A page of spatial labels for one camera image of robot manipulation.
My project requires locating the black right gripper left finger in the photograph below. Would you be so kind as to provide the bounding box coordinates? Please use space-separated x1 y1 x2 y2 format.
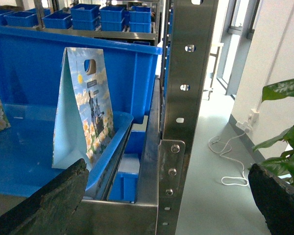
0 159 89 235

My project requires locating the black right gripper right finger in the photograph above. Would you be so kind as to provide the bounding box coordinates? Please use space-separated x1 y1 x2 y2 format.
248 164 294 235

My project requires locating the flower gift bag with figures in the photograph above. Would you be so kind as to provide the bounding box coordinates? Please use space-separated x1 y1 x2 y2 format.
52 47 115 170

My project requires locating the green leafy plant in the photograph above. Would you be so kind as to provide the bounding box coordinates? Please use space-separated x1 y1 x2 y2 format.
248 78 294 187

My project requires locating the large blue plastic crate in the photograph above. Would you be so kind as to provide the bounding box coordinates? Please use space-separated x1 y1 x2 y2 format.
0 25 164 123

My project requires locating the blue bin on far shelf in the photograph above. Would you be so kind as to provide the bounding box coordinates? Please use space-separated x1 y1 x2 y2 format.
43 12 73 29

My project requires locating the steel rack front rail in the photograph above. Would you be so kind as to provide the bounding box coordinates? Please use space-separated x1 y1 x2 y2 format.
0 194 159 235

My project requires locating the white power cable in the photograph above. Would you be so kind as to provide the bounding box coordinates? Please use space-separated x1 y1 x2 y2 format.
208 132 249 187

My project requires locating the white wall plug adapter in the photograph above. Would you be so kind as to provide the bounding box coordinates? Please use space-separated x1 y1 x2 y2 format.
236 121 252 133

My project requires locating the steel rack upright post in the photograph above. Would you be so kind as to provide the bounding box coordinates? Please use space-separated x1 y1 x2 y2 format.
156 0 219 235

